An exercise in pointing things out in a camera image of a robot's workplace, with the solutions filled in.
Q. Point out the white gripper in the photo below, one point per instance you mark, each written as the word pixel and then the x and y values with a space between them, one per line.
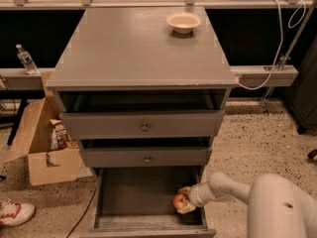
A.
pixel 194 196

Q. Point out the red apple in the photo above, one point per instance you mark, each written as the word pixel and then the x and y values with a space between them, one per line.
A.
pixel 179 200

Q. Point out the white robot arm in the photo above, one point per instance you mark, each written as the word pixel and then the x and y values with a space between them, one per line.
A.
pixel 277 208

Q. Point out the grey middle drawer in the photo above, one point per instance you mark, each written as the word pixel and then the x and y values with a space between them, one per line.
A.
pixel 147 152

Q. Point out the grey open bottom drawer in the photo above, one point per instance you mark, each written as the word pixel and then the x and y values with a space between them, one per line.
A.
pixel 137 203

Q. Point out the grey top drawer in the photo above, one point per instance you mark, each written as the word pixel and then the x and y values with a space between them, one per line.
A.
pixel 132 125

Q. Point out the grey wooden drawer cabinet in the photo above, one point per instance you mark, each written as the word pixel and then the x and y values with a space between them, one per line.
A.
pixel 131 60

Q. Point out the brown snack bag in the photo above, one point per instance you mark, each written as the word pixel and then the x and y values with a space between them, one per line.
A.
pixel 60 137

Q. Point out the dark cabinet at right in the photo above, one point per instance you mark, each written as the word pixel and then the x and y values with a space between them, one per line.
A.
pixel 301 96

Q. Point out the open cardboard box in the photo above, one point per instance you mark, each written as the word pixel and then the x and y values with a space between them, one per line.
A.
pixel 33 142

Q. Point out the metal stand pole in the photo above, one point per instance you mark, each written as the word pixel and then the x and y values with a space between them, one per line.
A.
pixel 270 90

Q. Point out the beige paper bowl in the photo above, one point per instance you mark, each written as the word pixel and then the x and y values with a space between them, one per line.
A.
pixel 183 22

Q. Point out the white and red sneaker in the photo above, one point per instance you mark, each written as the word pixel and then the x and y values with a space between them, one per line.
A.
pixel 15 213

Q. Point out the black table leg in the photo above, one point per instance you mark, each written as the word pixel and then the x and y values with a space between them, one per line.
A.
pixel 17 119

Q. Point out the clear plastic water bottle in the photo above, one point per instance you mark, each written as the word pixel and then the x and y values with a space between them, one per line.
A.
pixel 26 60

